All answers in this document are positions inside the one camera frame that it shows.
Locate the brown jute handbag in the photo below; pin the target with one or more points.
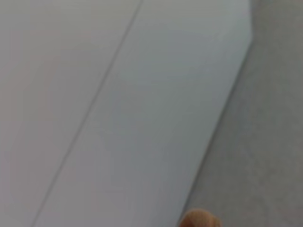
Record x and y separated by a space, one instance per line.
200 220

